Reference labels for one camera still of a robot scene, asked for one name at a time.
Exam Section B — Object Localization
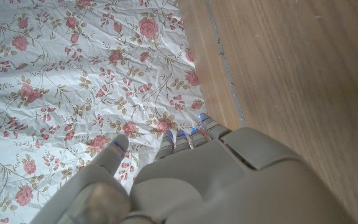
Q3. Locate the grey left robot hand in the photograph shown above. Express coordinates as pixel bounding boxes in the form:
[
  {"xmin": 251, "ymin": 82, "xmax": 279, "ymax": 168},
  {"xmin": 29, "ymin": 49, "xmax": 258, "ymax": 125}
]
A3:
[{"xmin": 29, "ymin": 112, "xmax": 357, "ymax": 224}]

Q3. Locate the grey tape outline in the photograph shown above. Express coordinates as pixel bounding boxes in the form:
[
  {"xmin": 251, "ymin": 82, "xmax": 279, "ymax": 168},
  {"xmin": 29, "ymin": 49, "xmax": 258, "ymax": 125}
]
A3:
[{"xmin": 203, "ymin": 0, "xmax": 247, "ymax": 128}]

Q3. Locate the floral backdrop cloth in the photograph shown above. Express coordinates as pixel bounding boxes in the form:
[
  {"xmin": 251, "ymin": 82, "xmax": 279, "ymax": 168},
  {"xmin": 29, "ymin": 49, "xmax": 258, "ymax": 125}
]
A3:
[{"xmin": 0, "ymin": 0, "xmax": 206, "ymax": 224}]

